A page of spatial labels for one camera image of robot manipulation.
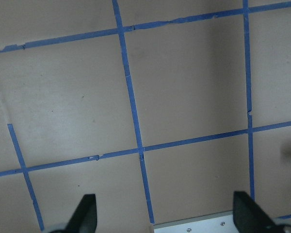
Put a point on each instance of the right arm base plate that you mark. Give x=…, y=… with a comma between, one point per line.
x=214, y=223

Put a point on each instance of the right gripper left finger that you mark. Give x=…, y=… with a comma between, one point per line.
x=84, y=218

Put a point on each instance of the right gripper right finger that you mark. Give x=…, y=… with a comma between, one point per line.
x=248, y=217

